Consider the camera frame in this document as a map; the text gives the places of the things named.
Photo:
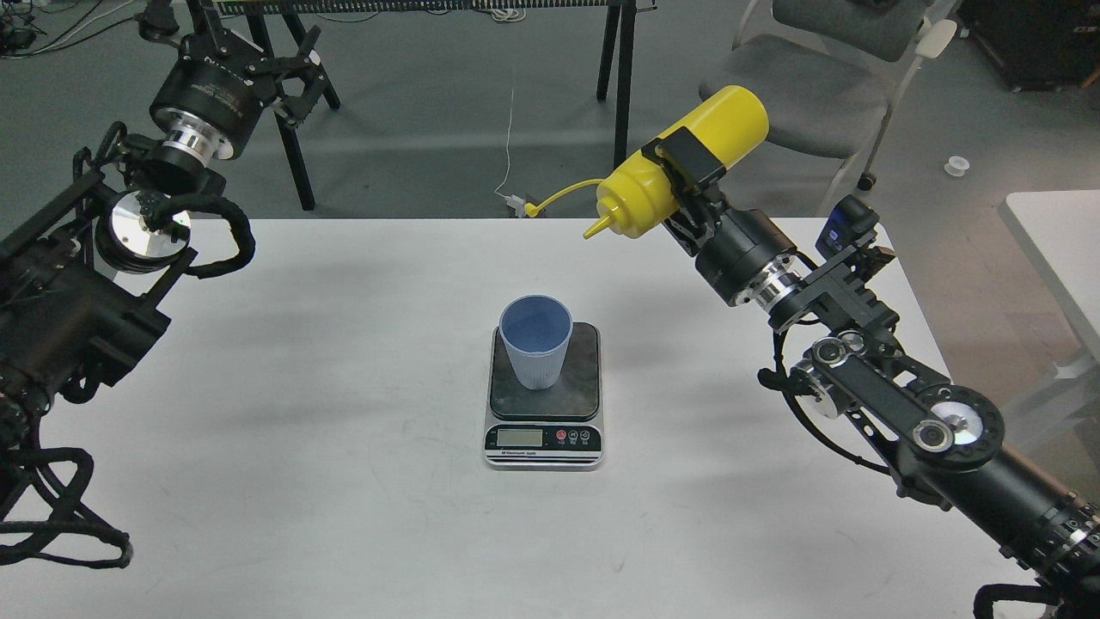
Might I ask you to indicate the grey office chair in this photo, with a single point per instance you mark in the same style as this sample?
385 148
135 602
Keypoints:
832 104

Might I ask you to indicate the black cabinet in corner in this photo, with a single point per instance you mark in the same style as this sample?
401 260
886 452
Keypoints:
1035 45

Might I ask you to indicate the white side table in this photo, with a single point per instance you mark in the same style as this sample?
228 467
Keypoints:
1059 233

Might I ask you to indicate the digital kitchen scale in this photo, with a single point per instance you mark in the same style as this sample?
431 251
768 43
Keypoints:
560 428

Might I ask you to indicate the black-legged background table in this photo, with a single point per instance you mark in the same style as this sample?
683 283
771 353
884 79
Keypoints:
618 37

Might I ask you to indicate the yellow squeeze bottle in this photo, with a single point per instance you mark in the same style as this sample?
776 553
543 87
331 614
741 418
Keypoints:
638 194

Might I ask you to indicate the blue ribbed plastic cup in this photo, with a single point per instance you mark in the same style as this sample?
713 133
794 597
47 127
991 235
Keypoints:
536 331

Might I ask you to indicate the small white spool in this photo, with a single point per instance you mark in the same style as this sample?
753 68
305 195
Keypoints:
957 166

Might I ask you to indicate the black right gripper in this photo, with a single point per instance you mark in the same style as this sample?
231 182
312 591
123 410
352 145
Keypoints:
740 253

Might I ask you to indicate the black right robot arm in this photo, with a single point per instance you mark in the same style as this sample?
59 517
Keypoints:
834 341

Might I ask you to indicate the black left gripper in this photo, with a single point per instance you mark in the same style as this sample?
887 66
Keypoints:
206 94

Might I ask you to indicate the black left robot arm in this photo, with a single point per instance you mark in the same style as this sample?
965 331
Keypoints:
83 277

